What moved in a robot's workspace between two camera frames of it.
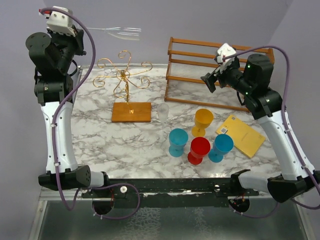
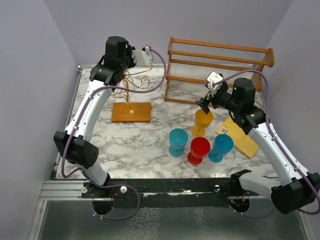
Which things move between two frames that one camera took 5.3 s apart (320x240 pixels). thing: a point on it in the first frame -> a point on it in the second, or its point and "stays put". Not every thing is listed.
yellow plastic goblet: (203, 118) stays put
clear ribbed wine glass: (163, 109) stays put
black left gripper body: (68, 45) -> (128, 62)
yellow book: (247, 139) stays put
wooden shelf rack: (188, 61) stays put
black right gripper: (210, 78) -> (212, 98)
